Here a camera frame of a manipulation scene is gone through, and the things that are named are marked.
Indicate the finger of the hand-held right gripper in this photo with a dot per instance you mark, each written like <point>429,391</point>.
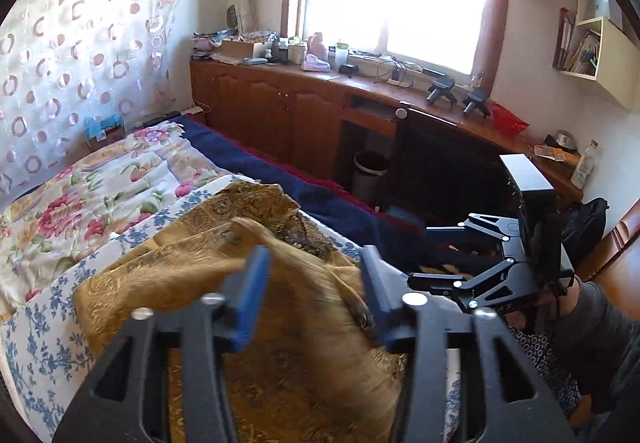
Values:
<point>490,285</point>
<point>485,229</point>

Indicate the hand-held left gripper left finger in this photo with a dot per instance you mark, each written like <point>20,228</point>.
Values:
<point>252,293</point>

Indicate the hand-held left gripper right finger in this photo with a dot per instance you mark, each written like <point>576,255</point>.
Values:
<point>380,293</point>

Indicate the golden patterned cloth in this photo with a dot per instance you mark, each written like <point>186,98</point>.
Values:
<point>300,373</point>

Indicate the orange packet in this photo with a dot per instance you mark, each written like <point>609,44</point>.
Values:
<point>552,154</point>

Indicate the black backpack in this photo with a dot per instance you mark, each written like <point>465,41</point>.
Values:
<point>585,228</point>

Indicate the white plastic bottle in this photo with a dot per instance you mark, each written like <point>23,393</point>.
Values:
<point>584,168</point>

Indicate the red mesh basket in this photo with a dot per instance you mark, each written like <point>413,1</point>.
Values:
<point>510,120</point>

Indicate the dark circle-print garment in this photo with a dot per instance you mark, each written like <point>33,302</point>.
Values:
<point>540,358</point>

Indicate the reddish wooden board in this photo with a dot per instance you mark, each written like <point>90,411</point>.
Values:
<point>617,253</point>

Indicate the metal trash bin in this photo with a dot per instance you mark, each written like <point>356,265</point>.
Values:
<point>367,183</point>

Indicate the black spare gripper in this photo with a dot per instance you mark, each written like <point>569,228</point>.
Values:
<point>441,88</point>
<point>476,102</point>

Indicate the navy blue blanket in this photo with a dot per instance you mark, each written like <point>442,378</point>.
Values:
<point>280,173</point>

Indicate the stack of books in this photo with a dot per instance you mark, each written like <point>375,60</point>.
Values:
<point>582,50</point>

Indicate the wooden cabinet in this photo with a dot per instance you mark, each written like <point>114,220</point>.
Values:
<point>260,108</point>

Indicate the small cardboard box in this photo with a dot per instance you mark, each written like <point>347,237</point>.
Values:
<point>107,143</point>

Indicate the blue floral bed sheet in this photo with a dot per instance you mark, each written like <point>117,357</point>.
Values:
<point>45,318</point>

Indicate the small black box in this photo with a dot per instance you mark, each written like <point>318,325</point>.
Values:
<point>349,69</point>

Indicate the blue plastic bag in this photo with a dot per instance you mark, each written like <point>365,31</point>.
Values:
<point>102,125</point>

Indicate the clear bottle green cap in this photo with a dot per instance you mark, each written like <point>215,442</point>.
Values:
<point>341,55</point>

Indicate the white jar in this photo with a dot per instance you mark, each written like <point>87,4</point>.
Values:
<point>296,53</point>

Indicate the cardboard tray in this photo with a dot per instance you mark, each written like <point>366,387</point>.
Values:
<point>240,49</point>

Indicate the pink figurine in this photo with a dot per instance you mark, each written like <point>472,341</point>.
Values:
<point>316,50</point>

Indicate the grey oval object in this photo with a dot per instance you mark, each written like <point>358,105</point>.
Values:
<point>232,17</point>

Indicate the white circle-print curtain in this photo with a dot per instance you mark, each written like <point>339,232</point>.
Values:
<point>75,53</point>

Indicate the cream wall shelf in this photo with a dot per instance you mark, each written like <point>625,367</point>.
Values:
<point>610,73</point>

